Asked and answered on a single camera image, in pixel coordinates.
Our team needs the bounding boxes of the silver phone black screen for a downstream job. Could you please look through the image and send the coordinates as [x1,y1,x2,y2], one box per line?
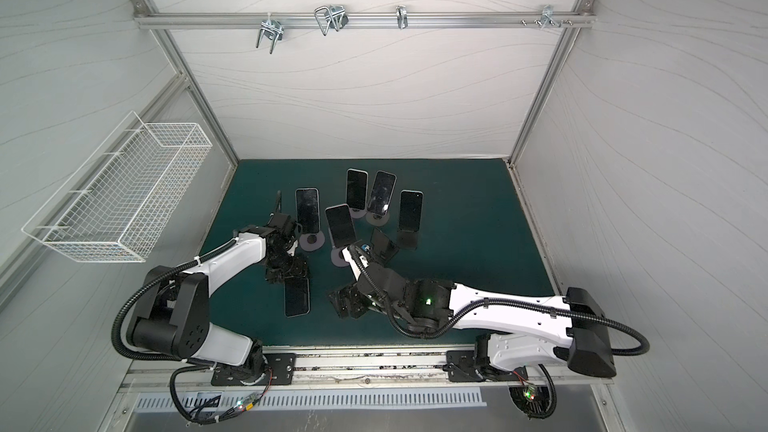
[284,277,310,318]

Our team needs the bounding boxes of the purple phone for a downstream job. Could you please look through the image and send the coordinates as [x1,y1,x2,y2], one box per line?
[325,204,357,249]

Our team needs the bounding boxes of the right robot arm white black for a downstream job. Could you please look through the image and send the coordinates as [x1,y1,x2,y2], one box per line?
[328,263,616,378]

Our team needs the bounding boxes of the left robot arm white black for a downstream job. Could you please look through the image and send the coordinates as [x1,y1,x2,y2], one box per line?
[111,212,309,367]

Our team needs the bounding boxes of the black folding phone stand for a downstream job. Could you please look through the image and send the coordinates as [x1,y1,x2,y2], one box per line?
[370,228,399,265]

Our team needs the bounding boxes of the phone on far-left stand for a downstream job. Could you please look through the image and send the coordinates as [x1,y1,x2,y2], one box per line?
[295,188,320,234]

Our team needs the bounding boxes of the round grey stand back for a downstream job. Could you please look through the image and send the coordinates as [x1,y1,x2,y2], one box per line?
[365,212,390,227]

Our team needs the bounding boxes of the teal phone on black stand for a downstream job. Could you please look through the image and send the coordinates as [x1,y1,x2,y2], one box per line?
[398,190,424,233]

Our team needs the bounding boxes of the pink phone on back stand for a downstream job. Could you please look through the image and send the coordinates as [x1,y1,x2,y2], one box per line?
[367,170,397,216]

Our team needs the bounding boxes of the metal u-bolt clamp left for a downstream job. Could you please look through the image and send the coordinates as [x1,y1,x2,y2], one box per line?
[256,16,284,54]

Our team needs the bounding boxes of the metal u-bolt clamp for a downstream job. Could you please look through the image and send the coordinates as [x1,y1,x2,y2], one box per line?
[256,16,284,54]
[314,5,349,36]

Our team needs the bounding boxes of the metal u-bolt clamp middle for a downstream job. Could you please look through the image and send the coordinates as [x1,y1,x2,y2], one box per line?
[314,5,349,36]

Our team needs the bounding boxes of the aluminium top cross bar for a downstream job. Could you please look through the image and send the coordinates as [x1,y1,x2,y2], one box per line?
[134,9,597,30]

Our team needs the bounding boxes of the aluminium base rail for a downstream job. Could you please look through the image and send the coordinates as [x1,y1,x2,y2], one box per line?
[118,344,613,392]

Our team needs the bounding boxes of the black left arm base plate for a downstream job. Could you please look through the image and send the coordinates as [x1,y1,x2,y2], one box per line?
[211,352,296,387]

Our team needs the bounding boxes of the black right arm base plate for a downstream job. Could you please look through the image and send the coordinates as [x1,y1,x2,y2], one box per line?
[442,350,528,383]

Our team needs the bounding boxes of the white wire basket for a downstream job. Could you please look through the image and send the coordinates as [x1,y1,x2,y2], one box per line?
[21,112,212,263]

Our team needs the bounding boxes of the white slotted cable duct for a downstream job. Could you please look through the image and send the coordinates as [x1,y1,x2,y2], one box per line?
[133,386,487,413]

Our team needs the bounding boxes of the black fan under rail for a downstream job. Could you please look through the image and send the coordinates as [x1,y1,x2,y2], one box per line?
[509,385,558,420]

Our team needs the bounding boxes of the small metal bracket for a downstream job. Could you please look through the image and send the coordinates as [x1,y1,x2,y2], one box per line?
[395,5,408,30]

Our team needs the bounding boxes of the black corrugated right cable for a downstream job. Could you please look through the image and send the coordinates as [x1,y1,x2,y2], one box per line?
[347,245,651,358]

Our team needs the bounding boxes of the metal bolt bracket right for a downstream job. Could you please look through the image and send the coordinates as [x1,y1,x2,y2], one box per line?
[520,5,572,29]

